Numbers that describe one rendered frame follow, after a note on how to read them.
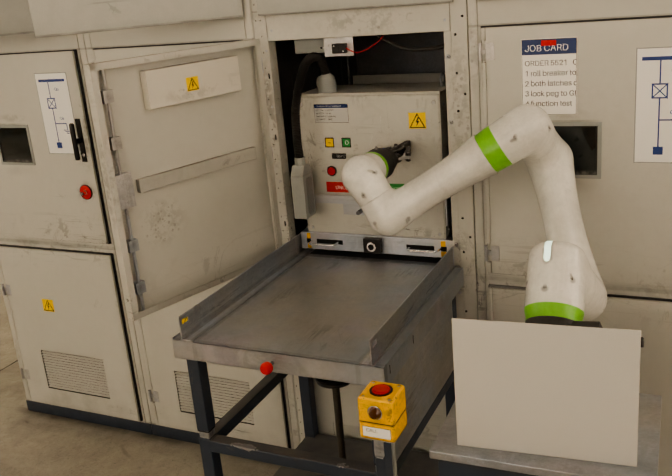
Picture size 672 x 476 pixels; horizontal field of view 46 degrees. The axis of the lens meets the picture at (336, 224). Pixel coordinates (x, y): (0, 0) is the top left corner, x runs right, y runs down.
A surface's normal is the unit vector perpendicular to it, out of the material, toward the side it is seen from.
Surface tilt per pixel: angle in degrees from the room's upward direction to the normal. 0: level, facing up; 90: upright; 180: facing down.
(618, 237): 90
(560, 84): 90
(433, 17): 90
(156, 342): 90
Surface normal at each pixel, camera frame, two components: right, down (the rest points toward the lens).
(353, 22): -0.41, 0.30
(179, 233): 0.75, 0.14
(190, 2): 0.38, 0.24
